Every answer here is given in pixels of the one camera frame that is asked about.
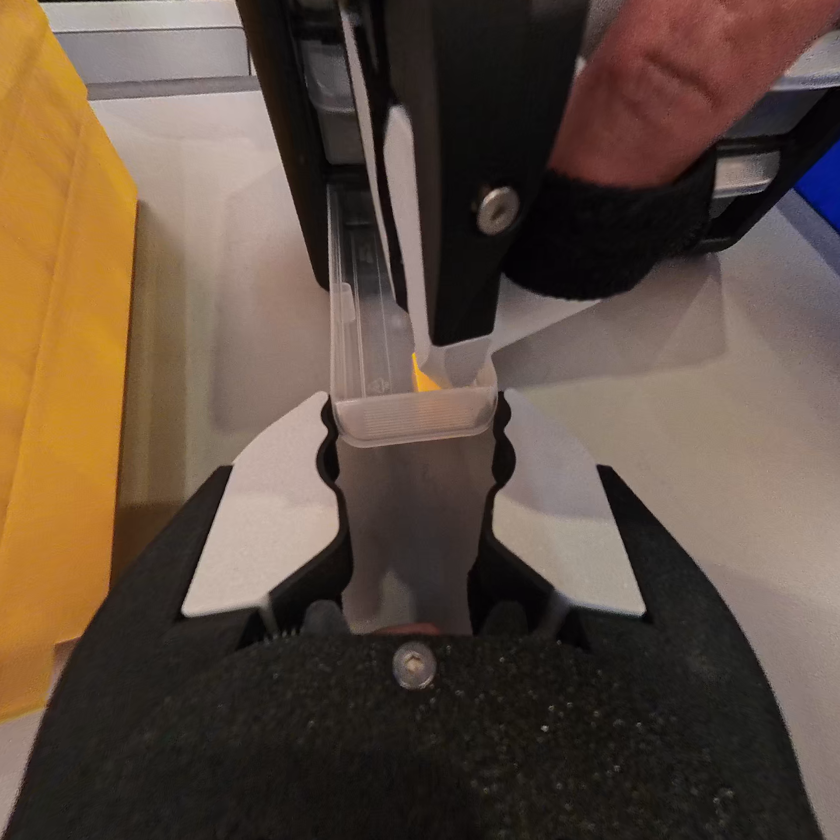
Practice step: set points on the clear plastic drawer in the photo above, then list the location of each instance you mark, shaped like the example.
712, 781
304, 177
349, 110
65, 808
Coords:
407, 420

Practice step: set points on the person's right hand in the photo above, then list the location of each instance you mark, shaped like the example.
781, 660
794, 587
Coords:
669, 79

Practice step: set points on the blue plastic bin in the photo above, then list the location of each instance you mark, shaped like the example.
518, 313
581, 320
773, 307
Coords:
823, 190

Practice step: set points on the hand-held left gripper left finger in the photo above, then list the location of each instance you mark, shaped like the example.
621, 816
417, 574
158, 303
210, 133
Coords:
269, 525

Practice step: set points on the small orange cube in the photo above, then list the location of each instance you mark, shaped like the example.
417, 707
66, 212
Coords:
423, 382

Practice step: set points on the yellow plastic bin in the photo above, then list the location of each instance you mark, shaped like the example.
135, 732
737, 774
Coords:
52, 328

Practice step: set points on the black drawer cabinet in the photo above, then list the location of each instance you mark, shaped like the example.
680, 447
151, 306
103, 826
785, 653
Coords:
282, 131

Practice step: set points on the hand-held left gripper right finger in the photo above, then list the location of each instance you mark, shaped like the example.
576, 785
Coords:
564, 525

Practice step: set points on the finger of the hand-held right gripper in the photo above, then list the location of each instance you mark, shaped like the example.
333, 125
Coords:
367, 131
403, 197

